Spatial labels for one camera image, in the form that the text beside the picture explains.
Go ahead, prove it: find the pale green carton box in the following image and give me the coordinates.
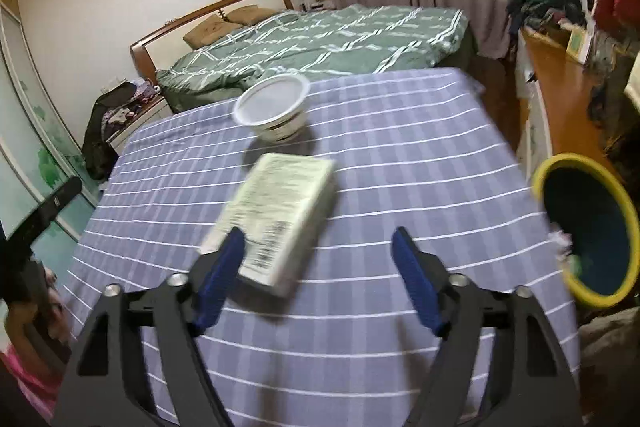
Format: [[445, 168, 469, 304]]
[[200, 153, 336, 298]]

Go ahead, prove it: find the white plastic cup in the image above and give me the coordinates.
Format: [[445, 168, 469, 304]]
[[232, 74, 311, 143]]

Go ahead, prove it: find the yellow rimmed trash bin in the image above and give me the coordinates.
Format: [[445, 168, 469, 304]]
[[532, 153, 639, 310]]

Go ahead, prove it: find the painted sliding wardrobe door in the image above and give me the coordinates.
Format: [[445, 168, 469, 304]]
[[1, 5, 100, 271]]

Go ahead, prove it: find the blue checked tablecloth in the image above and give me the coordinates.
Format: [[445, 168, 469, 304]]
[[61, 69, 579, 426]]

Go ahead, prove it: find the pile of dark clothes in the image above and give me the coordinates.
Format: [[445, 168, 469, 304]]
[[81, 78, 158, 182]]

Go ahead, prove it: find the white bedside nightstand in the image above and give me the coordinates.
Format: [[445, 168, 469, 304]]
[[107, 95, 172, 155]]

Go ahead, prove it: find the wooden bed headboard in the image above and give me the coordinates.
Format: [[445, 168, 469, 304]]
[[129, 0, 294, 84]]

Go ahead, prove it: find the wooden side desk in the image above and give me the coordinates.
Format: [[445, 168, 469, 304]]
[[515, 28, 620, 180]]

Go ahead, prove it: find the left brown pillow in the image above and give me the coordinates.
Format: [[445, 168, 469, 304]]
[[183, 15, 242, 50]]

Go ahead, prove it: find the brown pillow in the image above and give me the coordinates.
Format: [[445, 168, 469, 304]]
[[226, 5, 279, 26], [183, 15, 242, 50]]

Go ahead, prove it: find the right brown pillow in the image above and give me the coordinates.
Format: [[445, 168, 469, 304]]
[[226, 5, 279, 26]]

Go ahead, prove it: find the clothes pile by curtain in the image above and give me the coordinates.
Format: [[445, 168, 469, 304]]
[[506, 0, 587, 35]]

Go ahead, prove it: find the green patterned duvet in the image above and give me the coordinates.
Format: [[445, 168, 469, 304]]
[[156, 4, 477, 113]]

